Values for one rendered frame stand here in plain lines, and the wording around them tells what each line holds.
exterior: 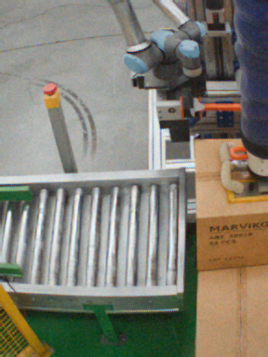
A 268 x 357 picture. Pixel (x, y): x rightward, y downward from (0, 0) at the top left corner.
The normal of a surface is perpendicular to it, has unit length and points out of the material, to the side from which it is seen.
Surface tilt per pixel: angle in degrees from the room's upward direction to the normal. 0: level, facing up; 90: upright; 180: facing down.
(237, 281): 0
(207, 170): 0
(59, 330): 0
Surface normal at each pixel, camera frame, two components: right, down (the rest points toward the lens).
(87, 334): -0.11, -0.65
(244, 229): -0.04, 0.76
